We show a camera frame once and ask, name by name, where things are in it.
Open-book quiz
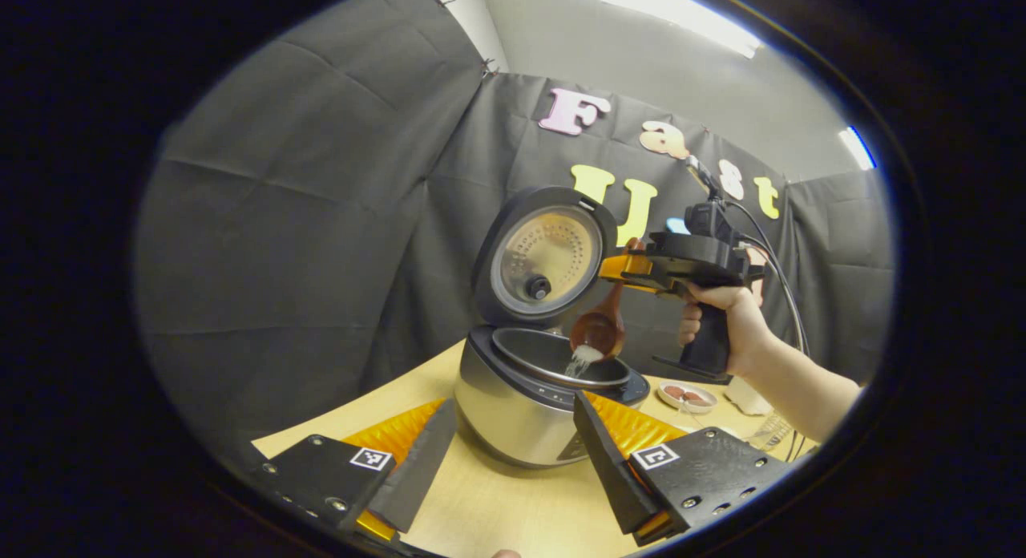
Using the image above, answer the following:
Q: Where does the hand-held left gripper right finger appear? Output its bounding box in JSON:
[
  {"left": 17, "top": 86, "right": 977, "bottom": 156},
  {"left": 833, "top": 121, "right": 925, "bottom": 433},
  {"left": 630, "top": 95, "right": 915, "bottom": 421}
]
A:
[{"left": 573, "top": 391, "right": 790, "bottom": 547}]

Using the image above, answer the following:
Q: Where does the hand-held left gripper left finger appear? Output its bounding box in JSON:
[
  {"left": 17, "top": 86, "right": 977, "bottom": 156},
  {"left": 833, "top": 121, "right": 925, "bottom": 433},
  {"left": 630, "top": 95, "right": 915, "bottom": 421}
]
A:
[{"left": 252, "top": 398, "right": 459, "bottom": 543}]

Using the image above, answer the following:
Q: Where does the brown wooden spoon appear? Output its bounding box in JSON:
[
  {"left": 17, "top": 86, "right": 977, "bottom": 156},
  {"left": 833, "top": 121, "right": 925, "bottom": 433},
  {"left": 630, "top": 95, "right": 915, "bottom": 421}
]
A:
[{"left": 569, "top": 237, "right": 646, "bottom": 360}]

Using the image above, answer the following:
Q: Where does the white rice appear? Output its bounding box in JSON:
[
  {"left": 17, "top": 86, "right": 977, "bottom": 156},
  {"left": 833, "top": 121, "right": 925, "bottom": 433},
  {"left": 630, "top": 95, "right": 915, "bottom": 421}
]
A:
[{"left": 563, "top": 346, "right": 604, "bottom": 379}]

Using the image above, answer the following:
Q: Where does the black silver rice cooker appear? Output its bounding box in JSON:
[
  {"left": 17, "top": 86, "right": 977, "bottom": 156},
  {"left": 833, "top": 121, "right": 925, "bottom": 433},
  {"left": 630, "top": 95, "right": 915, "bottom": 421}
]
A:
[{"left": 454, "top": 186, "right": 652, "bottom": 468}]

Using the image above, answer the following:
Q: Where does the white chopstick holder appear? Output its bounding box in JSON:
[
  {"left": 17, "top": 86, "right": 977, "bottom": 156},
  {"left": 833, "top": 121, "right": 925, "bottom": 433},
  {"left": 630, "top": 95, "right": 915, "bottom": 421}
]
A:
[{"left": 725, "top": 376, "right": 773, "bottom": 417}]

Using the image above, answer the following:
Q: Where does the white round plate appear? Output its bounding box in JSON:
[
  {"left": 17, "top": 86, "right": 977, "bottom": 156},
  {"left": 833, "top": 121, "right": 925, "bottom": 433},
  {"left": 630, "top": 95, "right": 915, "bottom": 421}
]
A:
[{"left": 657, "top": 380, "right": 718, "bottom": 414}]

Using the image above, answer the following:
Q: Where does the small ceiling light panel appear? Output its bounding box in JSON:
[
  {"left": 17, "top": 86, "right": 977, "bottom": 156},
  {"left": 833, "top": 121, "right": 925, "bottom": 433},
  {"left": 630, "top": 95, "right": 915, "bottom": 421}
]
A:
[{"left": 838, "top": 125, "right": 877, "bottom": 172}]

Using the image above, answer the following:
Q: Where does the large ceiling light panel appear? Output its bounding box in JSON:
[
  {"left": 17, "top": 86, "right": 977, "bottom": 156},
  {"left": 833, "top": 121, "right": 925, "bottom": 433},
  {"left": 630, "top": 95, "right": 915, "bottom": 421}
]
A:
[{"left": 597, "top": 0, "right": 762, "bottom": 59}]

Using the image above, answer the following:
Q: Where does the black backdrop cloth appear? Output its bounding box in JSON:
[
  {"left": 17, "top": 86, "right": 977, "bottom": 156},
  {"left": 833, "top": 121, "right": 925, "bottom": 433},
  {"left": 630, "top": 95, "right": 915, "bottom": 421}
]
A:
[{"left": 136, "top": 0, "right": 895, "bottom": 463}]

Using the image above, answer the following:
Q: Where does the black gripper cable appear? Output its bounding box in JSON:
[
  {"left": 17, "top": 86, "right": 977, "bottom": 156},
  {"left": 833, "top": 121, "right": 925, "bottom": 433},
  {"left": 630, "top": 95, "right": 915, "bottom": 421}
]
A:
[{"left": 725, "top": 201, "right": 810, "bottom": 463}]

